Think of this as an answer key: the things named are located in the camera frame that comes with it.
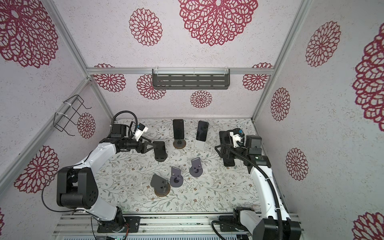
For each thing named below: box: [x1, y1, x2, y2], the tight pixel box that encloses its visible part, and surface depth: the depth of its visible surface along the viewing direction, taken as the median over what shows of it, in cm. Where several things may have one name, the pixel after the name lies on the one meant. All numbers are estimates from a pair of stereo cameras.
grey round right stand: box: [189, 157, 203, 178], surface depth 90 cm
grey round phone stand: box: [169, 166, 184, 188], surface depth 87 cm
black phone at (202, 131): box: [196, 120, 209, 142], surface depth 99 cm
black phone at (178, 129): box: [173, 119, 185, 140], surface depth 98 cm
